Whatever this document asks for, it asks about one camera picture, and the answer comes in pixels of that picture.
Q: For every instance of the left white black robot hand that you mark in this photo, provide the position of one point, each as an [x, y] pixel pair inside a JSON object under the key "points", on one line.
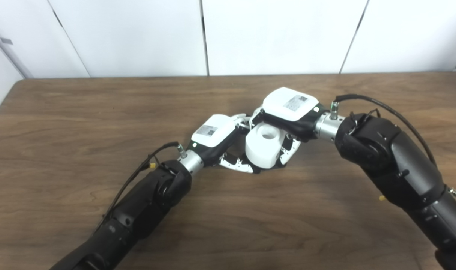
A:
{"points": [[213, 131]]}

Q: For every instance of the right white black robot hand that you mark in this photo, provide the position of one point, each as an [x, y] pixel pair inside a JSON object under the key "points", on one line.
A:
{"points": [[290, 105]]}

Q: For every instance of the round white plastic piece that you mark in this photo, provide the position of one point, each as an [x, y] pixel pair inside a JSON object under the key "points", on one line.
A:
{"points": [[261, 150]]}

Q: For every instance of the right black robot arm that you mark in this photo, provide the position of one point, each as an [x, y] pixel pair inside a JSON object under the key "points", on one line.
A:
{"points": [[400, 165]]}

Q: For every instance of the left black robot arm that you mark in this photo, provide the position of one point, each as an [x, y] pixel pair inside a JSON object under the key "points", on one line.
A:
{"points": [[138, 213]]}

